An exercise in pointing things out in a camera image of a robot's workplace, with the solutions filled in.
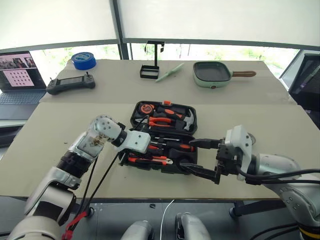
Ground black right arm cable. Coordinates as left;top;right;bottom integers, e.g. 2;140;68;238
234;167;320;187

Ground black mesh office chair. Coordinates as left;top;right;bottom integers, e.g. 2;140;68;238
278;49;320;112

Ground black metal hanger stand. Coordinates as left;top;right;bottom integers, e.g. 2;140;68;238
139;40;166;81

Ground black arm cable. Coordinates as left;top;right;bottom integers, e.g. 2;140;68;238
65;146;125;227
234;167;320;187

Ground blue tape roll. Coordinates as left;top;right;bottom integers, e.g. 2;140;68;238
70;51;97;71

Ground red cable tie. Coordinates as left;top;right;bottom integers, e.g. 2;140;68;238
61;210;89;240

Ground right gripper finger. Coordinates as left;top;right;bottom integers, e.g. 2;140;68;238
179;162;224;186
188;137;223;150

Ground orange black tape measure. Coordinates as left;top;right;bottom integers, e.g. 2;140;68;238
139;103;155;115

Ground orange handled pliers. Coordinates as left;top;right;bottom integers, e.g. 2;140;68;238
134;116;174;129

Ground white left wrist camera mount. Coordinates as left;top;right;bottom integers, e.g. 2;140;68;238
116;129;153;154

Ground claw hammer orange black handle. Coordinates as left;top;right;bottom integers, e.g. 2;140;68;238
154;105;196;132

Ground dark grey handheld remote controller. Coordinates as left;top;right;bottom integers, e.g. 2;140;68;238
45;71;97;96

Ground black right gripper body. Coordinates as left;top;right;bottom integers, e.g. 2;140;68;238
215;136;242;177

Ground green electric frying pan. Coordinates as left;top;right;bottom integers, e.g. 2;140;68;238
192;61;258;90

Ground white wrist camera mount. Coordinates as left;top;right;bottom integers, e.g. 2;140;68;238
223;124;254;182
116;129;153;154

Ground short orange black screwdriver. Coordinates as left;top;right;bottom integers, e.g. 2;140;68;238
147;143;167;151

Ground grey rounded shape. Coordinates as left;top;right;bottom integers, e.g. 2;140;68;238
174;212;212;240
120;219;154;240

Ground black orange utility knife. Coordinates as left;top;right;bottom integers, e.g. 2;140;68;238
127;155;174;167

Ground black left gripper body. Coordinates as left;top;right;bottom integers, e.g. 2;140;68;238
136;123;153;136

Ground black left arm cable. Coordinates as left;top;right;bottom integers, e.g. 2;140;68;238
65;146;125;227

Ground grey window frame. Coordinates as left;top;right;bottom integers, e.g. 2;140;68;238
0;0;320;52

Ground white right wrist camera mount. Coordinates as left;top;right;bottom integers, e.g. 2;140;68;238
223;124;254;182

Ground pale green plastic utensil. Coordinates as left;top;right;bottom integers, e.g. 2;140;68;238
155;62;185;83

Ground long orange black screwdriver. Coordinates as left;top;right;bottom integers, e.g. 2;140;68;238
150;136;196;153

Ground white floor cable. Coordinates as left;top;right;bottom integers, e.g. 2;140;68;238
160;198;176;240

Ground black tool case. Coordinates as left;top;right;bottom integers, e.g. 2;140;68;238
118;100;200;176

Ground grey laptop computer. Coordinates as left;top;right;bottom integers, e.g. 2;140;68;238
0;50;48;121

